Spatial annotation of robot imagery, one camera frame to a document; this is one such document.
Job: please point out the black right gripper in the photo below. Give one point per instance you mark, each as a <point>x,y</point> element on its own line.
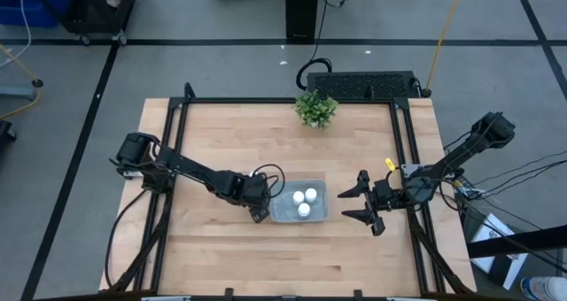
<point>382,195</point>

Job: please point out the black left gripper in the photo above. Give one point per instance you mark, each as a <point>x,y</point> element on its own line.
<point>257,195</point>

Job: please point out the clear grey plastic basket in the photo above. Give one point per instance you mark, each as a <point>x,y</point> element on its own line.
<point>321,208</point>

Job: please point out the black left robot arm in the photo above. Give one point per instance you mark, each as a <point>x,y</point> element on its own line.
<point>186,168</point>

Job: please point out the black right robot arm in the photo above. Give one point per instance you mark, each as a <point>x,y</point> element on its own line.
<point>460,159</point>

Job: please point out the small green potted plant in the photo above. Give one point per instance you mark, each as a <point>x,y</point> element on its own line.
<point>315,110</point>

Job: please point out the small electronics board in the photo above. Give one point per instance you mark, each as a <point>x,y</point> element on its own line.
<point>464,189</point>

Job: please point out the black perforated computer case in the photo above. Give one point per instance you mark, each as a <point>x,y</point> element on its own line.
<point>361,85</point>

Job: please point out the white cardboard box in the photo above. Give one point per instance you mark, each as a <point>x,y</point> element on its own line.
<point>491,236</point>

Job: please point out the black metal bar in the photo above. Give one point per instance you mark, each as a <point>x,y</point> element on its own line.
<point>518,241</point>

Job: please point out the black wheeled cart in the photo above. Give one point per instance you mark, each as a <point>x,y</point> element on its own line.
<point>99,9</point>

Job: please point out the black object at floor edge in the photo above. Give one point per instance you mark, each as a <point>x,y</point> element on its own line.
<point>6,130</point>

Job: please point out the grey blue flat bar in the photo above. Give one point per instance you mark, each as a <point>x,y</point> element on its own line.
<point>17,92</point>

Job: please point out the blue plastic bin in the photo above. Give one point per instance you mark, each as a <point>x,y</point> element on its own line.
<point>31,4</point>

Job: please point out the black metal table frame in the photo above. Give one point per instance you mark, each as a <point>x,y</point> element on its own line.
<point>283,100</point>

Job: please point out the black upright post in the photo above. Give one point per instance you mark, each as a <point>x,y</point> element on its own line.
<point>302,9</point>

